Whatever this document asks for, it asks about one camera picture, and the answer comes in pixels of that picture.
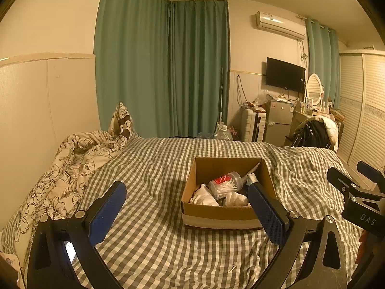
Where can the white padded coat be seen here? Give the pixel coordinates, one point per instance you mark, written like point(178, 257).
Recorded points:
point(331, 129)

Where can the white ribbed suitcase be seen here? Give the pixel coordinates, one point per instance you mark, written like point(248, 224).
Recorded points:
point(252, 125)

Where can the small photo frame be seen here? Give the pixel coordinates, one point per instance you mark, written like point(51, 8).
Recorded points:
point(308, 101)

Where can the white wall air conditioner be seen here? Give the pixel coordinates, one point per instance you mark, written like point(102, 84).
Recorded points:
point(279, 24)

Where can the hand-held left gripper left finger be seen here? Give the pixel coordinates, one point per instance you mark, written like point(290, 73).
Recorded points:
point(105, 213)

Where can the oval white vanity mirror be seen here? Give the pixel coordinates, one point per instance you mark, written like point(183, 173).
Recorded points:
point(314, 87)

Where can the cardboard box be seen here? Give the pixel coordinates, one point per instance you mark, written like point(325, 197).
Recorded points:
point(216, 215)

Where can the white sock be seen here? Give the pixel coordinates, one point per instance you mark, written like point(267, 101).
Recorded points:
point(204, 197)
point(236, 199)

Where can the black jacket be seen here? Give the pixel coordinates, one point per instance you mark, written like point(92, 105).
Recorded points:
point(312, 134)

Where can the narrow green curtain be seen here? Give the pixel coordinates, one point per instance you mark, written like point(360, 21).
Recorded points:
point(323, 63)

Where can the black wall television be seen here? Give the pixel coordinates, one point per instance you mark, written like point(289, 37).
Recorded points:
point(284, 73)

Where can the cream dressing table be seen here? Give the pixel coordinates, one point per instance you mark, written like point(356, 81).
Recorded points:
point(300, 120)

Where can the wide green curtain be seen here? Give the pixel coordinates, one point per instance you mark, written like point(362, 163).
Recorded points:
point(198, 72)
point(132, 66)

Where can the small silver fridge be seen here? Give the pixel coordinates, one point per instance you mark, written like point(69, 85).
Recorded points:
point(279, 120)

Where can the large clear water jug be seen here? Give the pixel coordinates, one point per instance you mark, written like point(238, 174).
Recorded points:
point(223, 134)

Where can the grey checkered bed sheet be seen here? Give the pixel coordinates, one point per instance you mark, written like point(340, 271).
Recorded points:
point(162, 231)

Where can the clear plastic bag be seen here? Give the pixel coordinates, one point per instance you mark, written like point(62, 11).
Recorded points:
point(263, 96)

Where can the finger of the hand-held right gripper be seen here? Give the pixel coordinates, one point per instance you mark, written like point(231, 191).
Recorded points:
point(371, 171)
point(343, 180)

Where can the white louvered wardrobe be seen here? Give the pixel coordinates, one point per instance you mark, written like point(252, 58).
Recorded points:
point(364, 111)

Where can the floral print quilt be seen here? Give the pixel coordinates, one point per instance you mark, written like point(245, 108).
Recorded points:
point(60, 180)

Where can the clear cotton swab jar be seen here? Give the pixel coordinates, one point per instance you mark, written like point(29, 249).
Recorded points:
point(224, 185)

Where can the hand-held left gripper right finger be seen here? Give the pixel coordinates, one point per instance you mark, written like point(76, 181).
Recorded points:
point(267, 213)

